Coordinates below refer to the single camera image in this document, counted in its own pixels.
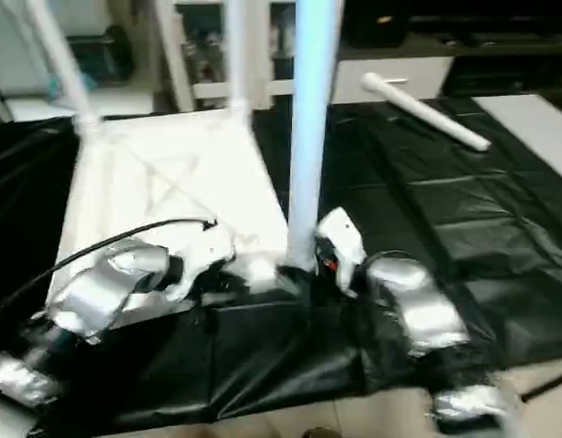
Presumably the white plastic table top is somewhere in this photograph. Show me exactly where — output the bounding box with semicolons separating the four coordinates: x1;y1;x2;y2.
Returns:
44;105;305;331

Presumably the white plastic table leg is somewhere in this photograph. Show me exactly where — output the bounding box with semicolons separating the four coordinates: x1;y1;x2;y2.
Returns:
359;73;494;152
222;0;255;120
279;0;344;275
24;0;104;133

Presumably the black work mat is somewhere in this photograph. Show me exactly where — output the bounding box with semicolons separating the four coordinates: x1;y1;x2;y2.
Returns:
0;96;562;430

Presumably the white drawer unit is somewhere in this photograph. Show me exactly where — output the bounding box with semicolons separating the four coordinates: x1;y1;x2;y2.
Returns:
331;57;455;106

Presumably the white glass door cabinet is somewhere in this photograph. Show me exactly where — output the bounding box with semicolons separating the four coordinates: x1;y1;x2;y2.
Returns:
153;0;346;112

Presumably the black equipment case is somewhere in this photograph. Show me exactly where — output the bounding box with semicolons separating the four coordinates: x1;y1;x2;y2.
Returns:
343;0;411;48

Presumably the white flat board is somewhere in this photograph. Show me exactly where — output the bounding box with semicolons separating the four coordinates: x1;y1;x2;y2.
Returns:
473;93;562;174

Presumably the black metal bench leg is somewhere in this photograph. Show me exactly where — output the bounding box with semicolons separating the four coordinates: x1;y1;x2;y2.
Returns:
521;370;562;404

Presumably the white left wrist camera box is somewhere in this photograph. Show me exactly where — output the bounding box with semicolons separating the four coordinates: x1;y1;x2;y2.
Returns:
162;224;238;304

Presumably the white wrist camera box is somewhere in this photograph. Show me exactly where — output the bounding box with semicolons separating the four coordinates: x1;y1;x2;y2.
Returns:
162;224;238;304
313;207;366;295

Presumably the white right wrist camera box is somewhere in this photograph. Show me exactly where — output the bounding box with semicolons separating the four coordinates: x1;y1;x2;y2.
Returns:
313;207;366;295

